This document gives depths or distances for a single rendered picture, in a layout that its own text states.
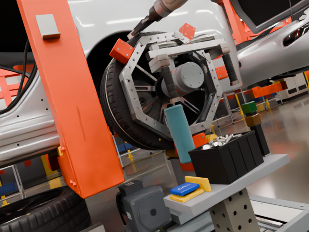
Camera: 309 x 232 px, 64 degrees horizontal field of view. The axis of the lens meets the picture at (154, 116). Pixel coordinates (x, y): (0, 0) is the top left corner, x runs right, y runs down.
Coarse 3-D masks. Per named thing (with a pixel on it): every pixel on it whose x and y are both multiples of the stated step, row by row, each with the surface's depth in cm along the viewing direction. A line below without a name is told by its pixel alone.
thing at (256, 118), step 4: (248, 116) 93; (252, 116) 91; (256, 116) 92; (248, 120) 93; (252, 120) 92; (256, 120) 92; (260, 120) 93; (248, 124) 94; (252, 124) 92; (256, 124) 92
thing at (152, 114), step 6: (138, 84) 170; (144, 84) 172; (138, 96) 164; (144, 96) 165; (150, 96) 172; (156, 102) 174; (150, 108) 166; (156, 108) 173; (150, 114) 170; (156, 114) 172
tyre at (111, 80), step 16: (160, 32) 138; (112, 64) 124; (112, 80) 122; (112, 96) 121; (208, 96) 145; (112, 112) 126; (128, 112) 123; (112, 128) 140; (128, 128) 123; (144, 128) 125; (144, 144) 128; (160, 144) 127
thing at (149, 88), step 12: (144, 48) 132; (144, 60) 156; (180, 60) 150; (192, 60) 145; (144, 72) 132; (156, 72) 138; (156, 84) 134; (204, 84) 146; (156, 96) 133; (192, 96) 157; (204, 96) 145; (144, 108) 129; (192, 108) 144; (192, 120) 143
